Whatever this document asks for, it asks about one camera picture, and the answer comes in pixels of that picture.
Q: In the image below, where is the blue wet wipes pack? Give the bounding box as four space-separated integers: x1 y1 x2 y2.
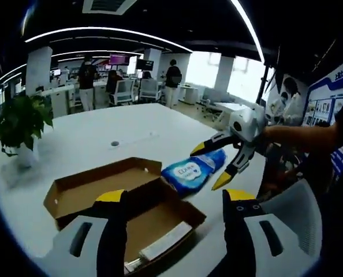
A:
161 148 228 199

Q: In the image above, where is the curved ceiling light strip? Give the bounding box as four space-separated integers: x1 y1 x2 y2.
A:
24 27 194 53

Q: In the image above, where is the blue notice board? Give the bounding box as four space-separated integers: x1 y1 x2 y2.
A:
303 60 343 128

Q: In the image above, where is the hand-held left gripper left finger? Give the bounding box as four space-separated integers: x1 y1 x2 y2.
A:
43 189 129 277

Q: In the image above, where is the dark monitor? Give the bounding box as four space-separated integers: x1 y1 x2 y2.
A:
136 59 155 72

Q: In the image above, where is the ceiling air conditioner vent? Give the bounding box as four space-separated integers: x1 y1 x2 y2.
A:
81 0 138 14

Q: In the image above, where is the flat white carton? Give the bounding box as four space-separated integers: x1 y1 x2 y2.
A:
124 223 194 274

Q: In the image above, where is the purple wall screen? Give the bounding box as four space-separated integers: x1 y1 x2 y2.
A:
108 54 131 66

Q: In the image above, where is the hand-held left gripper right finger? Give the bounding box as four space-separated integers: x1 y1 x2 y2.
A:
207 189 316 277

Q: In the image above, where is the brown cardboard shoe box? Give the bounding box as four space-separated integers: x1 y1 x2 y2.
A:
43 157 207 275

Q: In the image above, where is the green plant white pot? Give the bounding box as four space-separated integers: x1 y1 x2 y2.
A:
0 93 54 168

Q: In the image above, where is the wall poster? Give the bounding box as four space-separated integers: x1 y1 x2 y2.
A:
268 73 310 126

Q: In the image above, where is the white mesh office chair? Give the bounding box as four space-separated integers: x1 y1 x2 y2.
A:
258 180 324 260

